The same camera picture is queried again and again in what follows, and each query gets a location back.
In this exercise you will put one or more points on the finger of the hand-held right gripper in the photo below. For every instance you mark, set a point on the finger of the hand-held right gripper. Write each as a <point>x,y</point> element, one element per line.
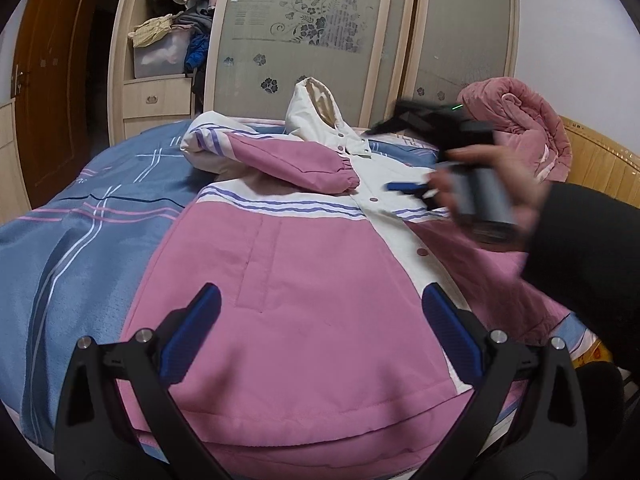
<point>407,186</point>
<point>380,126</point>

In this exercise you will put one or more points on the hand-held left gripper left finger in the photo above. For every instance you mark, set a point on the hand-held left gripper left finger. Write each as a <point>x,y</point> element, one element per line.
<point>192,331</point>

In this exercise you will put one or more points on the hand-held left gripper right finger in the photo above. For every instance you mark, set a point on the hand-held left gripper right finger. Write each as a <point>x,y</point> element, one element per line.
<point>450,336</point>

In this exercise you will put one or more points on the pink and white hooded jacket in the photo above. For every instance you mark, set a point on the pink and white hooded jacket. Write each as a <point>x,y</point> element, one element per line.
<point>300,310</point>

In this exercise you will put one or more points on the person's right forearm black sleeve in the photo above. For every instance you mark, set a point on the person's right forearm black sleeve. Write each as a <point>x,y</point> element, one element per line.
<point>590,270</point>

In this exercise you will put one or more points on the blue folded clothes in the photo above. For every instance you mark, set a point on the blue folded clothes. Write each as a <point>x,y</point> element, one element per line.
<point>196,52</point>

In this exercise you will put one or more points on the grey folded clothes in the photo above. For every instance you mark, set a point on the grey folded clothes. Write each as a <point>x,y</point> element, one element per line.
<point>195,19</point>

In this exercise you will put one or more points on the person's right hand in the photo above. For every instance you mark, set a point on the person's right hand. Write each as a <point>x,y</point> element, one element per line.
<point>517,175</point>

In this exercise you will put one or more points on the pink quilted coat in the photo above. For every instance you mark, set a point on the pink quilted coat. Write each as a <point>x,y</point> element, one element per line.
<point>520,115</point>

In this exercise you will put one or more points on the frosted floral sliding door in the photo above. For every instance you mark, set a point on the frosted floral sliding door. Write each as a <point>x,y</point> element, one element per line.
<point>300,35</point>

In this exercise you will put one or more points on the frosted plain sliding door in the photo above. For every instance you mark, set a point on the frosted plain sliding door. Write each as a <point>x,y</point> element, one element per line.
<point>465,30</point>

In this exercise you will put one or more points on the yellow bamboo mat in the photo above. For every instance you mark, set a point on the yellow bamboo mat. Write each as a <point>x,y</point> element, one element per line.
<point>605,160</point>

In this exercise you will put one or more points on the yellow packet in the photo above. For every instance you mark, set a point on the yellow packet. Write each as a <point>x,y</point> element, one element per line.
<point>595,350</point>

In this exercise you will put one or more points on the blue plaid bed sheet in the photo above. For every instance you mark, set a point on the blue plaid bed sheet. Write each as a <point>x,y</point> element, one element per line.
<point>75,240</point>

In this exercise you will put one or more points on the translucent storage box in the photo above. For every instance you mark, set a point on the translucent storage box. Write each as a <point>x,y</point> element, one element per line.
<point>160,60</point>

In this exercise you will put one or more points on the light wooden cabinet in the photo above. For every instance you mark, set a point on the light wooden cabinet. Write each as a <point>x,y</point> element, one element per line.
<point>12,170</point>

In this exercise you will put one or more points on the beige crumpled cloth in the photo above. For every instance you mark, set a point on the beige crumpled cloth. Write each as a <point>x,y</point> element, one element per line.
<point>150,30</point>

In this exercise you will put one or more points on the brown wooden door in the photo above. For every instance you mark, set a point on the brown wooden door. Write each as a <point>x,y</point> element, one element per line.
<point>55,110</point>

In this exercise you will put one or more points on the light wooden wardrobe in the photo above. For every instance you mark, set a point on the light wooden wardrobe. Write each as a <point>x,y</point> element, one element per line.
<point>122,60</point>

